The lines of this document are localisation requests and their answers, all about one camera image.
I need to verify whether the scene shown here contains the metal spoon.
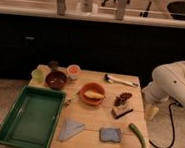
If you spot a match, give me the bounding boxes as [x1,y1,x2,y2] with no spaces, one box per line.
[63,92,80,106]

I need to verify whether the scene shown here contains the grey folded cloth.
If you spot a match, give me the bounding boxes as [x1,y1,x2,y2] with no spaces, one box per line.
[58,118,85,142]

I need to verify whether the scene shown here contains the dark red bowl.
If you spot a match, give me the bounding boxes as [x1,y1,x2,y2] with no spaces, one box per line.
[45,71,67,91]

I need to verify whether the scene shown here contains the light green cup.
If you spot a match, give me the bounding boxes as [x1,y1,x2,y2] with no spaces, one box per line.
[31,68,44,84]

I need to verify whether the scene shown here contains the orange bowl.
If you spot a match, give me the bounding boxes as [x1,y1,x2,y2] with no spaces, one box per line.
[78,82,106,106]

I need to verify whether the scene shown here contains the white cup orange contents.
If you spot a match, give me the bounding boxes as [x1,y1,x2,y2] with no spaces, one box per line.
[66,64,81,81]

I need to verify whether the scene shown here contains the yellow banana piece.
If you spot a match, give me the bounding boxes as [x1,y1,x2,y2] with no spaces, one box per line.
[84,90,105,100]

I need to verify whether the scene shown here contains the green plastic tray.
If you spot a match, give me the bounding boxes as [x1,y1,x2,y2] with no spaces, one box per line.
[0,86,66,148]

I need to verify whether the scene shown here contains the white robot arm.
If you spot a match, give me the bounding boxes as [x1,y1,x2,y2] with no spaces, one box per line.
[141,61,185,121]

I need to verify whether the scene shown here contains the blue sponge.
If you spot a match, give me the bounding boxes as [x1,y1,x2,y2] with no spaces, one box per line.
[99,127,121,143]

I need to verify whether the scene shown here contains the black cable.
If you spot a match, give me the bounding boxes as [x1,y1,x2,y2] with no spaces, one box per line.
[148,99,184,148]

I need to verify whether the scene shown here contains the brown white block eraser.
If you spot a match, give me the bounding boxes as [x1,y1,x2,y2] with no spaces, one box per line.
[111,105,133,120]

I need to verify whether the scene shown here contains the dark small cup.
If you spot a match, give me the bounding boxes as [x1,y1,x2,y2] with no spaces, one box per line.
[48,61,59,71]

